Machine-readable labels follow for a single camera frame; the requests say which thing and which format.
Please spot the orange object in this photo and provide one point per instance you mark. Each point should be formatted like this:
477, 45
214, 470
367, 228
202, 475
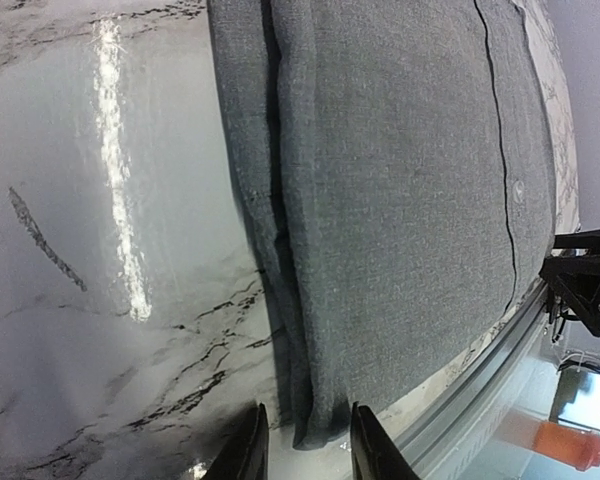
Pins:
576, 448

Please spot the aluminium frame rail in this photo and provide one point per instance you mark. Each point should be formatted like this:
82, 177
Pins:
444, 441

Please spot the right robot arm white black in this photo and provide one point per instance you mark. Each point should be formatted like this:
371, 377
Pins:
573, 279

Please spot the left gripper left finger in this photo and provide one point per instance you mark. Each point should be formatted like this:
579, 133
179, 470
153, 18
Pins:
245, 455

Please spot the grey long sleeve shirt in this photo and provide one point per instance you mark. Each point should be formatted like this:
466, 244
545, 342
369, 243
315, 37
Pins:
394, 165

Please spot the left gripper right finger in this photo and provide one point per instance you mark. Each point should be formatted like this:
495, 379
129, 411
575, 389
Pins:
374, 454

